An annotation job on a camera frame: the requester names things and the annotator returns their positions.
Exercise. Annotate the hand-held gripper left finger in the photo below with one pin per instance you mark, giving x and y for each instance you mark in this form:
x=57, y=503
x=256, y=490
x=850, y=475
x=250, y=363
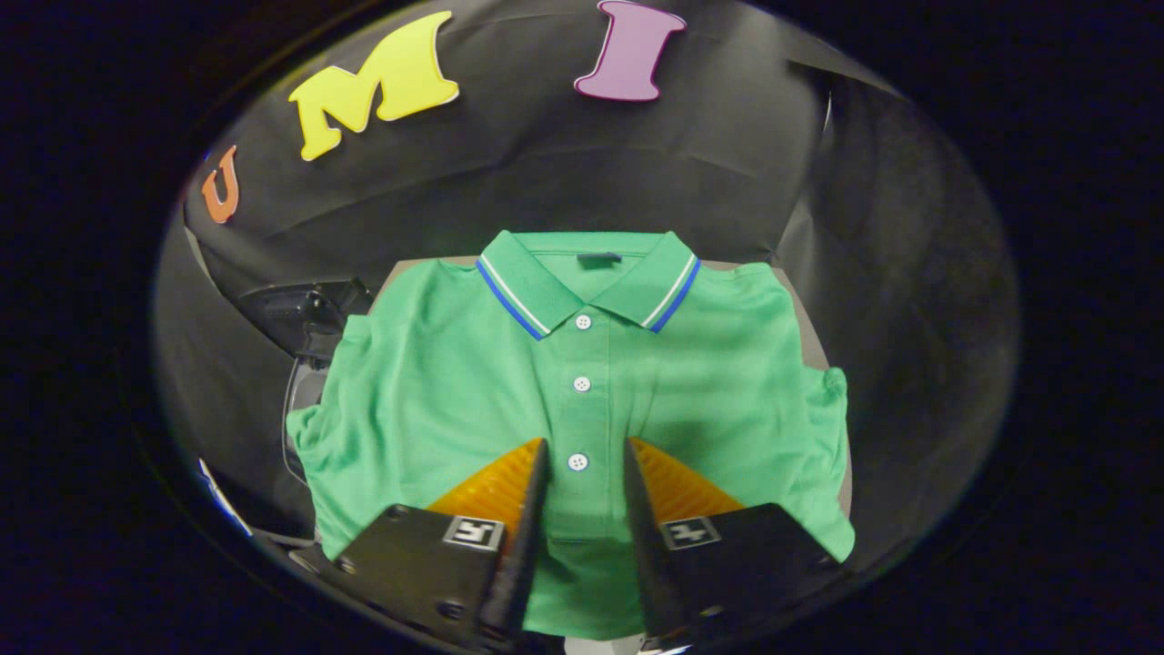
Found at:
x=527, y=546

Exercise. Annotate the beige cabinet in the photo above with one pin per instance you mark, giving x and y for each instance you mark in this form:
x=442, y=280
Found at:
x=805, y=327

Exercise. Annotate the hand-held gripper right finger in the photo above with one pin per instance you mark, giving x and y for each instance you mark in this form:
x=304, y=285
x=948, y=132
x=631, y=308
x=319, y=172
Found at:
x=646, y=546

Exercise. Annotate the green polo shirt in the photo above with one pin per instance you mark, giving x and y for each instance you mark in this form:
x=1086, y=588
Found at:
x=436, y=391

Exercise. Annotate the dark washing machine lid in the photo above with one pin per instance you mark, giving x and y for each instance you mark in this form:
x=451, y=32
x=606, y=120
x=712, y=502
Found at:
x=300, y=314

